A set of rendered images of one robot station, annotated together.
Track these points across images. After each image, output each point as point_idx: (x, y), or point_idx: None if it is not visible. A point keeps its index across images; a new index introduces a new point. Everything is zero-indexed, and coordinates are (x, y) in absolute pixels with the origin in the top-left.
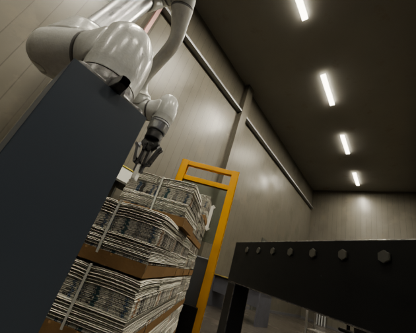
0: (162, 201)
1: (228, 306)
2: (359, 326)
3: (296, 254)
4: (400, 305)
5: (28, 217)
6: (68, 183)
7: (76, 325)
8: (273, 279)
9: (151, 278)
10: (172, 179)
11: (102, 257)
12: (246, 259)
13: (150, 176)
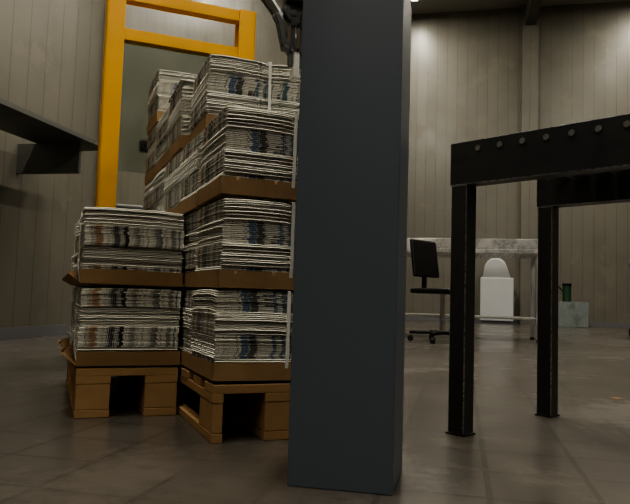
0: (282, 107)
1: (462, 206)
2: (611, 165)
3: (553, 137)
4: None
5: (404, 138)
6: (406, 103)
7: None
8: (528, 163)
9: None
10: (284, 65)
11: None
12: (480, 157)
13: (245, 64)
